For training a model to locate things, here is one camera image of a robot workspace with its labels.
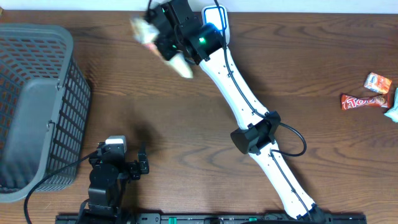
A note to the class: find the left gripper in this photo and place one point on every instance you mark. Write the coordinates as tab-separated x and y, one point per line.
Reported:
134	170

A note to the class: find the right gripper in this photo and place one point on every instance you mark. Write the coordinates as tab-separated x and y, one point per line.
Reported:
162	45

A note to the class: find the white printed refill pouch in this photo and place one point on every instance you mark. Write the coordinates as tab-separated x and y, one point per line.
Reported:
146	35

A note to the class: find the small orange tissue pack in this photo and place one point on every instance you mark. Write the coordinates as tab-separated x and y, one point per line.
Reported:
377	83

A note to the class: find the red Top chocolate bar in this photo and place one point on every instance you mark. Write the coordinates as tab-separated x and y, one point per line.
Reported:
380	101

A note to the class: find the light blue wipes packet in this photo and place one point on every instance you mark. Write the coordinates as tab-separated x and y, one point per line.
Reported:
392	113

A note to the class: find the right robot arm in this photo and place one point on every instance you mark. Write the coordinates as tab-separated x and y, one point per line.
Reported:
255	135

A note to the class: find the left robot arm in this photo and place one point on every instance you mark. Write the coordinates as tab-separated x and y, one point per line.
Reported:
104	202

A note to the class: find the white barcode scanner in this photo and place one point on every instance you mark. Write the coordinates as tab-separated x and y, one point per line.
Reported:
219	17

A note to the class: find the grey plastic mesh basket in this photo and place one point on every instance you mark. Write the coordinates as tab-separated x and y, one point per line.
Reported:
45	101

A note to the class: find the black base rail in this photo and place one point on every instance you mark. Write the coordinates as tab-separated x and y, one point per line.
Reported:
156	218

